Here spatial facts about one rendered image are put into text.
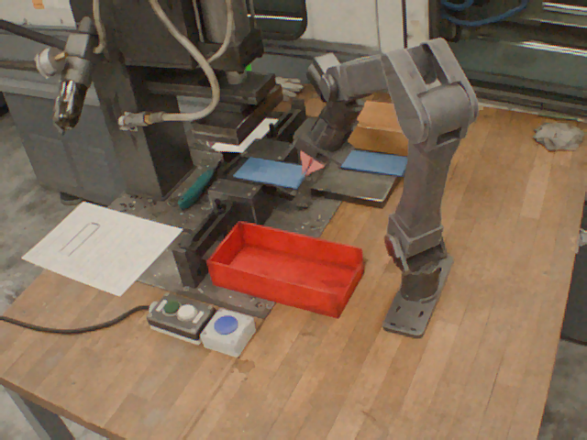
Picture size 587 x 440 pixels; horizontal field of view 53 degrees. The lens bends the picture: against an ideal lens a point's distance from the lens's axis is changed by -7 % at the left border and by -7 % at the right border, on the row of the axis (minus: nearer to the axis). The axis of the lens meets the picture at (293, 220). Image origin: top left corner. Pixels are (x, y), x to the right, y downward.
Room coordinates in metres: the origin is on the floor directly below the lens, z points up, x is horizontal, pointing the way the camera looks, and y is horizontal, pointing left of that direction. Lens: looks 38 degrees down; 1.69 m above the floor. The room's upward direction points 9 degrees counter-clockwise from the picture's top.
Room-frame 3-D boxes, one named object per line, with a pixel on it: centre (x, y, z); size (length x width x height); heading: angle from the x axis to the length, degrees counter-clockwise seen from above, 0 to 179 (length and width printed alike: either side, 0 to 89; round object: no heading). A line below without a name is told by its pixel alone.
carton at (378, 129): (1.24, -0.26, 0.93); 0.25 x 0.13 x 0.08; 59
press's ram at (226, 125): (1.12, 0.13, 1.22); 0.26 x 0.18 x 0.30; 59
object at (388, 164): (1.13, -0.20, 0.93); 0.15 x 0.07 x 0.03; 62
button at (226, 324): (0.72, 0.14, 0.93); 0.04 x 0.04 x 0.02
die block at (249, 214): (1.09, 0.06, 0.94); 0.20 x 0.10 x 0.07; 149
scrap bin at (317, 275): (0.84, 0.03, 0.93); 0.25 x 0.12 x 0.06; 59
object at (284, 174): (1.05, 0.02, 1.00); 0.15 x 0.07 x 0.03; 59
